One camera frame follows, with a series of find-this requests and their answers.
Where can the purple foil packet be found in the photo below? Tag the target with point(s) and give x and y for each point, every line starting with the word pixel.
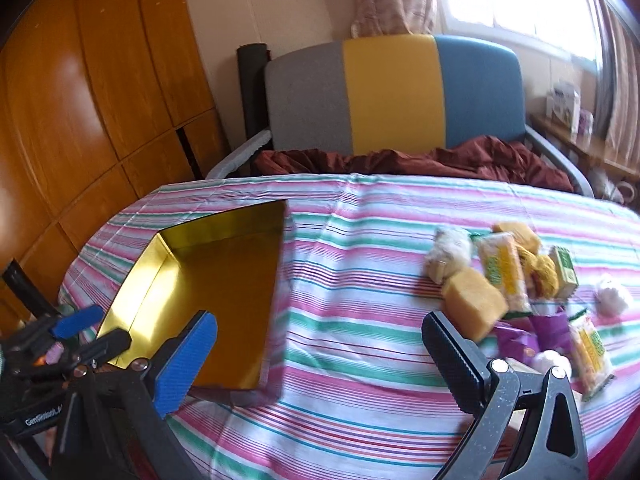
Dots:
pixel 530 335

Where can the wooden shelf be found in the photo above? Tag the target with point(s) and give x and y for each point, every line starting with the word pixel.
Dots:
pixel 590 147

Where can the large white plastic bag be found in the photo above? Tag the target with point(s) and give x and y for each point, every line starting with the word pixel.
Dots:
pixel 612 295

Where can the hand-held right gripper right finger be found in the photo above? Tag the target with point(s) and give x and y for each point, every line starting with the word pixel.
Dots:
pixel 452 355

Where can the white fluffy pouch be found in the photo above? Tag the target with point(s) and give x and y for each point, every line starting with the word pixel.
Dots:
pixel 447 255

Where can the yellow plush toy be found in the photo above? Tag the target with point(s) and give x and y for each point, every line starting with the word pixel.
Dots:
pixel 542 270

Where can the yellow sponge block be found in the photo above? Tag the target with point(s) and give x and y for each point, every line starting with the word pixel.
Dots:
pixel 520 235
pixel 472 305

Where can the red garment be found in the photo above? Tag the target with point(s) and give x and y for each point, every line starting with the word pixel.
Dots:
pixel 622 450

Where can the dark red cloth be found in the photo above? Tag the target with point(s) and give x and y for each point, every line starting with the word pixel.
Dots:
pixel 475 157

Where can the striped tablecloth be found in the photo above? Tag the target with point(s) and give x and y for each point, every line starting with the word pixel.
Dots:
pixel 360 270

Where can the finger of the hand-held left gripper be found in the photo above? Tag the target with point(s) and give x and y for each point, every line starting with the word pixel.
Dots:
pixel 107 342
pixel 77 321

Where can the grey yellow blue chair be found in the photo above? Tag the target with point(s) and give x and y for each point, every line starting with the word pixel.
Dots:
pixel 390 95

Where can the small white plastic bag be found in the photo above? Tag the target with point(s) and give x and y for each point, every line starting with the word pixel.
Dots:
pixel 550 361

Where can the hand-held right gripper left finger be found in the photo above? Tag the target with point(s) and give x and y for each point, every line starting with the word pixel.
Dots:
pixel 184 362

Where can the gold rectangular box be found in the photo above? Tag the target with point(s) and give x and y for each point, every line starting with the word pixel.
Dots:
pixel 220 280

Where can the black metal bar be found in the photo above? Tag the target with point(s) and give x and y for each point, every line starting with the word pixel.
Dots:
pixel 27 285

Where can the yellow cracker packet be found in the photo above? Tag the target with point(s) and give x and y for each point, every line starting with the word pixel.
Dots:
pixel 590 355
pixel 502 272

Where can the green and white box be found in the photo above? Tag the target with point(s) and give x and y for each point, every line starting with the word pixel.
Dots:
pixel 565 271

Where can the wooden wardrobe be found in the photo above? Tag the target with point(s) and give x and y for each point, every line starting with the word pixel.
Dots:
pixel 90 85

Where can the white carton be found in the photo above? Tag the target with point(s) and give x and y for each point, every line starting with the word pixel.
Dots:
pixel 562 105

